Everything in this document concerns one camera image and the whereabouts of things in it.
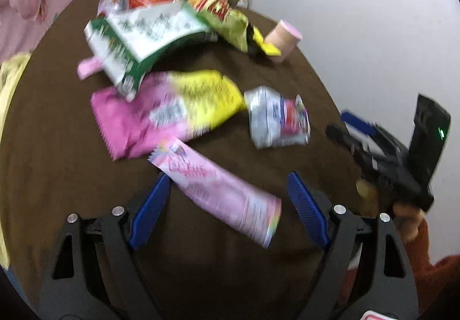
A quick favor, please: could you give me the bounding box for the pink paper cup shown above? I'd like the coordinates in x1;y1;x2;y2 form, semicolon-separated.
264;20;302;64

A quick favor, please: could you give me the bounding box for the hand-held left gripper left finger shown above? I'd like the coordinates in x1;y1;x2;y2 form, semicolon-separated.
38;173;171;320

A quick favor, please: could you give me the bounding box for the long light pink wrapper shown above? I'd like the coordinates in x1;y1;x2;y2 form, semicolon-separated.
147;138;283;250

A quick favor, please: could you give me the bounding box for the small yellow packet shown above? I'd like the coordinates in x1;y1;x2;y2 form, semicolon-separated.
250;25;281;57

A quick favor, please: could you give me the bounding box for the person's right forearm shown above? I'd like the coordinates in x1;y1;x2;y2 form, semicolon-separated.
404;219;460;310

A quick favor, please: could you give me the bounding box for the crumpled silver wrapper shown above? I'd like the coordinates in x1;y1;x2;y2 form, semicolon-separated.
244;85;311;150

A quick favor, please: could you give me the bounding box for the pink and yellow snack bag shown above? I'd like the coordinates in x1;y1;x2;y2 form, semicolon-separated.
90;70;248;161

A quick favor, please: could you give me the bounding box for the green chip bag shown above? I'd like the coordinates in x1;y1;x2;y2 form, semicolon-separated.
187;0;250;52

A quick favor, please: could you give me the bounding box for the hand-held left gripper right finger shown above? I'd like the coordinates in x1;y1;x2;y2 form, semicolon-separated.
287;172;421;320

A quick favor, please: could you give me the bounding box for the person's right hand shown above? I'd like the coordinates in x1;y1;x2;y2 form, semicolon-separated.
356;178;426;245

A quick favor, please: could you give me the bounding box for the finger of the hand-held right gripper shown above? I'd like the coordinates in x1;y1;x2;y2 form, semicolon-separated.
340;110;376;137
325;125;360;153

